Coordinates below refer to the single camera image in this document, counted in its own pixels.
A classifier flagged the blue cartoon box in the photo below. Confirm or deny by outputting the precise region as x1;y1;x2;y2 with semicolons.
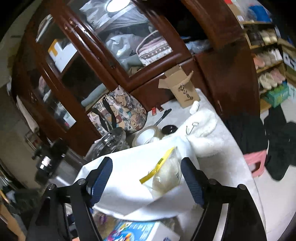
104;221;180;241

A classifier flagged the white fabric storage bin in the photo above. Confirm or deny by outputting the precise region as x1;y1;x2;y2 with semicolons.
74;135;204;222

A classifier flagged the pink plastic stool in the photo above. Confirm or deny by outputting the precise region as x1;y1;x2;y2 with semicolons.
243;150;267;178

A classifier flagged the small white bottle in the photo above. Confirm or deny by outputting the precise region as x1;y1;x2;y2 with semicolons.
189;100;200;115

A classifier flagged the black marker pen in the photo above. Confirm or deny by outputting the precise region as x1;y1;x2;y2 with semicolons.
154;108;171;126

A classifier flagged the wooden shoe rack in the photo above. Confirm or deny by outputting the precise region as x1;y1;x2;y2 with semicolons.
240;21;295;113

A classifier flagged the white fluffy towel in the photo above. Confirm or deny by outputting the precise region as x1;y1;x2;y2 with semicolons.
162;108;234;160

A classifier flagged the red lighter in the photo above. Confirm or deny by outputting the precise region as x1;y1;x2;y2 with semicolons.
152;107;157;116

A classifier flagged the black round lid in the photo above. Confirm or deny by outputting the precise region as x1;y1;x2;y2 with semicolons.
161;125;178;135

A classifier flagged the bear print tote bag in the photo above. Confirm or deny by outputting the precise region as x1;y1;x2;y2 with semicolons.
88;86;147;136

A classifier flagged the yellow zip bag of cotton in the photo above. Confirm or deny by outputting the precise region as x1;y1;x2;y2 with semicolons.
139;147;182;198

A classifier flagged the metal binder clip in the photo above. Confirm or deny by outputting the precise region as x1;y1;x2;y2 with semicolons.
186;122;199;135

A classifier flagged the open cardboard box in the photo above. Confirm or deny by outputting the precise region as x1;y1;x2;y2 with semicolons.
158;65;200;108

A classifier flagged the black cloth on floor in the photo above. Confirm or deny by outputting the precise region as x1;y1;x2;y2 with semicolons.
224;106;295;181

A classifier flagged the green cardboard box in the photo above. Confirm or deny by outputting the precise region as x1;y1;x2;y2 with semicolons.
262;82;289;108

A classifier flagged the clear tape roll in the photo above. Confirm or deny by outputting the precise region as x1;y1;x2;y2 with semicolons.
132;126;163;147

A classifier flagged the stainless steel bowl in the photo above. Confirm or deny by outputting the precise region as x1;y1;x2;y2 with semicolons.
85;127;129;162

